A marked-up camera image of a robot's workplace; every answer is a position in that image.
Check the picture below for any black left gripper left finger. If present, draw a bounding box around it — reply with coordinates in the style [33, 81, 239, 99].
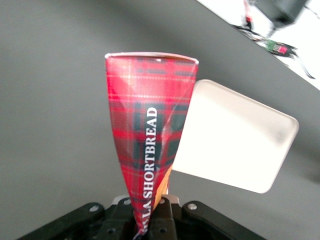
[109, 196, 138, 240]

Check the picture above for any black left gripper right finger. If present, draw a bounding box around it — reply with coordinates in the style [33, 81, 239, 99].
[151, 194, 181, 240]

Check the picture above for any red tartan cookie box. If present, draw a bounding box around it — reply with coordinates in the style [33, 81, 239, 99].
[104, 51, 200, 240]

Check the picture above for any beige rectangular tray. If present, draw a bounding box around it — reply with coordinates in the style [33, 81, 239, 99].
[171, 79, 300, 195]

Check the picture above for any black box device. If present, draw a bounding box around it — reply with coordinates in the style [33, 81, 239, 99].
[254, 0, 310, 25]

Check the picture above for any green circuit board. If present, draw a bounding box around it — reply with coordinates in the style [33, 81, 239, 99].
[264, 39, 299, 60]

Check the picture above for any red wire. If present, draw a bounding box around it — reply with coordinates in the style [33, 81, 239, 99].
[241, 0, 254, 29]

